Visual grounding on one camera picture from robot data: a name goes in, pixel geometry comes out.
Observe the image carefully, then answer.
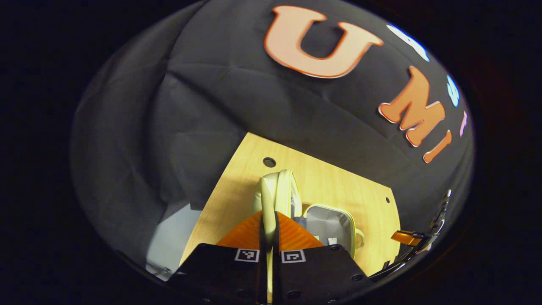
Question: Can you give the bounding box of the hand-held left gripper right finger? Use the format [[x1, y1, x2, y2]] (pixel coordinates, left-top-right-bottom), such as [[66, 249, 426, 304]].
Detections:
[[273, 211, 373, 304]]

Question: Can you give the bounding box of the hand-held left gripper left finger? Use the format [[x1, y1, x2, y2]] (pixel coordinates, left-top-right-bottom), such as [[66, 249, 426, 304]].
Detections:
[[169, 210, 268, 304]]

